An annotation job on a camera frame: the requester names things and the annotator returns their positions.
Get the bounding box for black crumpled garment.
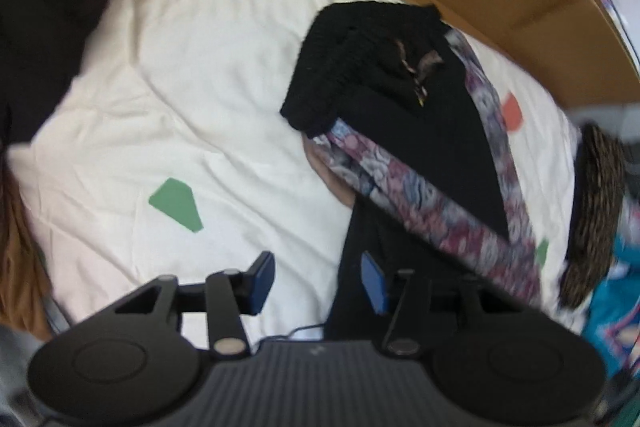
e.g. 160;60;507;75
0;0;211;148

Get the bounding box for light blue denim garment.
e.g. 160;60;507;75
0;327;46;427

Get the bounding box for brown garment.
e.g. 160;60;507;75
0;147;53;340

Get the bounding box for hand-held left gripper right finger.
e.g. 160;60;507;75
361;251;541;356

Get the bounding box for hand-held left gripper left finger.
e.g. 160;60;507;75
112;251;277;356

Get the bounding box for cream bear print blanket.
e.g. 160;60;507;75
7;0;586;353

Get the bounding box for leopard print garment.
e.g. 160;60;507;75
557;122;628;310

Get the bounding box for teal printed blanket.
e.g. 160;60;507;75
582;197;640;378

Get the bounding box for black shorts bear print trim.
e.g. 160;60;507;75
280;1;546;343

